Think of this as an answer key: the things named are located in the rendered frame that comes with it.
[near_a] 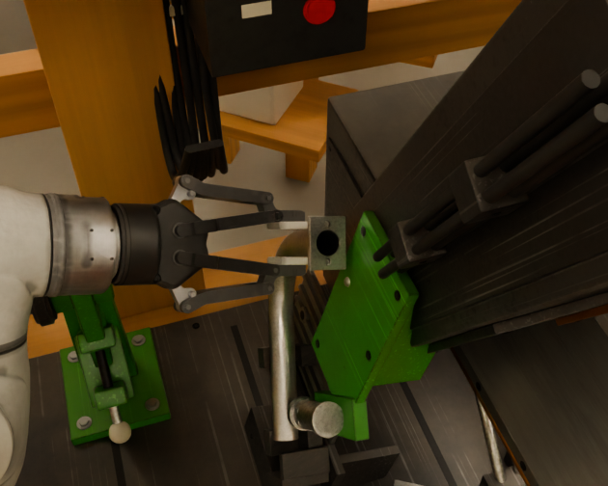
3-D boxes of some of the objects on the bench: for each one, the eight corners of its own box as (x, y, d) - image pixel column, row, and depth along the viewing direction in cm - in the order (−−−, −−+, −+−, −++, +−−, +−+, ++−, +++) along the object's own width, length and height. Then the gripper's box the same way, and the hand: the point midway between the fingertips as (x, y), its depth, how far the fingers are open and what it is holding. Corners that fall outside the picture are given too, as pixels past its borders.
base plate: (829, 412, 104) (837, 404, 103) (5, 693, 81) (-1, 688, 79) (646, 209, 132) (649, 201, 130) (-11, 377, 108) (-15, 368, 107)
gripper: (120, 337, 65) (351, 320, 77) (119, 151, 65) (350, 164, 77) (97, 328, 72) (315, 314, 83) (96, 160, 72) (314, 171, 83)
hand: (304, 242), depth 78 cm, fingers closed on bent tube, 3 cm apart
